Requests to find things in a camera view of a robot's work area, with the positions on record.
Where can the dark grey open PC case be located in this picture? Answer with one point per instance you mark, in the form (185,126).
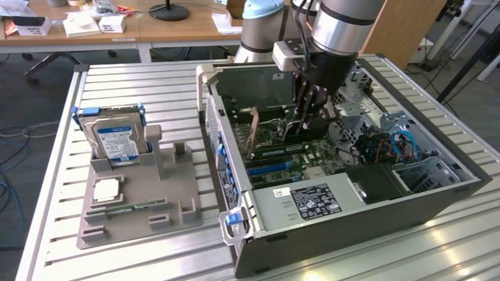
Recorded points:
(351,234)

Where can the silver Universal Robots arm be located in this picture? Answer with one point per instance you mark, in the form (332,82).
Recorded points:
(343,26)

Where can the white box with round insert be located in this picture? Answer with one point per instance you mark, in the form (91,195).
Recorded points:
(80,26)

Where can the blue expansion slot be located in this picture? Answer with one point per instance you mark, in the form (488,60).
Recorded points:
(271,169)

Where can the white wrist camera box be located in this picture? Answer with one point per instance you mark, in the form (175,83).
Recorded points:
(283,55)

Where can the metal disk bay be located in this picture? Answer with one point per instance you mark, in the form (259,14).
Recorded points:
(429,172)

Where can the black round lamp base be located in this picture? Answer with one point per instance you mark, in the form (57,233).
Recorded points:
(168,13)

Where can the low-profile Nvidia graphics card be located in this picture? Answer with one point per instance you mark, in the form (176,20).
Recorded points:
(252,131)

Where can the brown cardboard box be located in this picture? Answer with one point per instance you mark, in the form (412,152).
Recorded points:
(233,8)

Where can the black stand pole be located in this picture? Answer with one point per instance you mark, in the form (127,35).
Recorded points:
(468,58)

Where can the metal drive cage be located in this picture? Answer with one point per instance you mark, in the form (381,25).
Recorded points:
(355,114)

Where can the wooden cabinet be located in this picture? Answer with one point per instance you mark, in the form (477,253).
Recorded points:
(405,29)

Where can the hard disk in blue caddy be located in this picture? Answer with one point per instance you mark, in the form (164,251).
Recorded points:
(115,140)

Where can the green motherboard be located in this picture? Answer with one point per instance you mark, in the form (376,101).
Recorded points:
(316,158)

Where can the grey printed parts rack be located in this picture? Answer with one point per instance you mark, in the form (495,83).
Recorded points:
(140,187)

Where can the wooden desk with white frame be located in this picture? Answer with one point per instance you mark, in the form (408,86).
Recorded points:
(176,29)

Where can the black office chair base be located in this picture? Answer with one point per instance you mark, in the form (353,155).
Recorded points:
(51,63)

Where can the white box with black top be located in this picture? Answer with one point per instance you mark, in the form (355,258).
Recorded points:
(33,26)

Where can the green RAM stick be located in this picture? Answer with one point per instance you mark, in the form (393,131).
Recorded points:
(127,209)

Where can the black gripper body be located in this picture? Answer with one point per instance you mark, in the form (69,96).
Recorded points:
(332,70)

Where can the installed RAM stick with label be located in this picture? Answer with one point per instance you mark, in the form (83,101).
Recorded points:
(279,150)

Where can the small white printed box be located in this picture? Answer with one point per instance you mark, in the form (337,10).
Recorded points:
(112,24)

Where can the white paper stack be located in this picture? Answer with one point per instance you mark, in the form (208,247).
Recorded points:
(227,26)

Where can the silver power supply with label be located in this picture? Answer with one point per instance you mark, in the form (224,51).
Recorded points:
(281,205)

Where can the blue plastic slot retainer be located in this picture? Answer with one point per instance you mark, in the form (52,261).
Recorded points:
(219,152)

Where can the silver CPU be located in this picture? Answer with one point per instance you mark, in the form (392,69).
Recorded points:
(107,190)

